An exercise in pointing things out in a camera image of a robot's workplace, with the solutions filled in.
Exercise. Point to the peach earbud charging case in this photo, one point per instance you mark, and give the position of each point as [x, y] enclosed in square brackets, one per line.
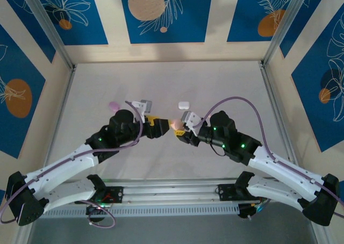
[176, 125]

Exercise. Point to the purple earbud charging case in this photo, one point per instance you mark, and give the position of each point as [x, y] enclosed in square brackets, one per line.
[114, 105]

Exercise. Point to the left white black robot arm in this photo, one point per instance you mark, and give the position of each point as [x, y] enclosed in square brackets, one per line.
[67, 160]

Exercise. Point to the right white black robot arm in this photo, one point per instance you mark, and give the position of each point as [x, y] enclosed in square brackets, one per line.
[282, 166]

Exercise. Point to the black controller box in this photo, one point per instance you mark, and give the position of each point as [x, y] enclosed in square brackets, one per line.
[96, 211]
[247, 211]

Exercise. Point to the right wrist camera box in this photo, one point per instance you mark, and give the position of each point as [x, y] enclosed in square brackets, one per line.
[188, 117]

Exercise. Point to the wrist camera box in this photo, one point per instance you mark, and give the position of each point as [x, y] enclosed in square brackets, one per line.
[146, 105]
[188, 117]

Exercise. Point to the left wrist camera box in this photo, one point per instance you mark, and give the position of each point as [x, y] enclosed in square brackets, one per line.
[146, 105]

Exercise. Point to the aluminium mounting rail frame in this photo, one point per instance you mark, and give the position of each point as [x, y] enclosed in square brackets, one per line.
[172, 191]

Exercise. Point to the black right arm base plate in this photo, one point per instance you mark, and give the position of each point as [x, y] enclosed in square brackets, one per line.
[227, 193]

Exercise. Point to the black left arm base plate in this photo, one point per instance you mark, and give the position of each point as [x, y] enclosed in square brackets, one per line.
[117, 194]

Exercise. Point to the aluminium frame post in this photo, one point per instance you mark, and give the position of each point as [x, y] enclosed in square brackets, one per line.
[289, 21]
[45, 21]

